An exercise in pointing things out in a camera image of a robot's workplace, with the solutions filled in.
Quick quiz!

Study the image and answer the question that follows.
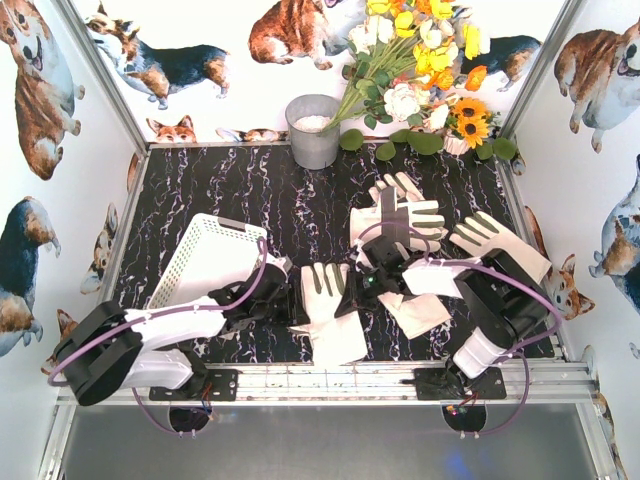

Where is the white glove green trim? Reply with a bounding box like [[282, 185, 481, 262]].
[[378, 292, 451, 340]]

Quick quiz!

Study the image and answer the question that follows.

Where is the white perforated storage basket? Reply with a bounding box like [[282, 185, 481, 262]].
[[147, 213, 267, 309]]

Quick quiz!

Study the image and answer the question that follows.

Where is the white grey work glove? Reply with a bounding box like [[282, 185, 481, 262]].
[[290, 262, 368, 369]]

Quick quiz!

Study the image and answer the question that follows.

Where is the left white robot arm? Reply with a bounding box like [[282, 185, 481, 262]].
[[48, 256, 310, 406]]

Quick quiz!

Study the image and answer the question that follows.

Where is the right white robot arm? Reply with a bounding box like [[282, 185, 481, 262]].
[[335, 236, 563, 388]]

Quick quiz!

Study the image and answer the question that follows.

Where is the grey metal bucket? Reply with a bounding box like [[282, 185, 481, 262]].
[[285, 94, 340, 170]]

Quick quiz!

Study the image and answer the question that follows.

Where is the artificial flower bouquet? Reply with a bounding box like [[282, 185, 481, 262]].
[[332, 1, 535, 161]]

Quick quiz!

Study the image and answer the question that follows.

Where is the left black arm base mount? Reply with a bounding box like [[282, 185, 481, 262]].
[[149, 351, 239, 401]]

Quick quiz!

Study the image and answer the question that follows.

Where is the small white sunflower pot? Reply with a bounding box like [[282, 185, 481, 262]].
[[443, 133, 471, 156]]

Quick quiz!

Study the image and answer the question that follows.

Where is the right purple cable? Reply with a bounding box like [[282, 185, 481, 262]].
[[357, 222, 564, 436]]

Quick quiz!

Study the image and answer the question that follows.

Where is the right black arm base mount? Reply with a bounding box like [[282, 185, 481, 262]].
[[400, 358, 507, 400]]

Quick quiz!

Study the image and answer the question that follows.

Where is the aluminium front rail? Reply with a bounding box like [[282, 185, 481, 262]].
[[57, 362, 601, 407]]

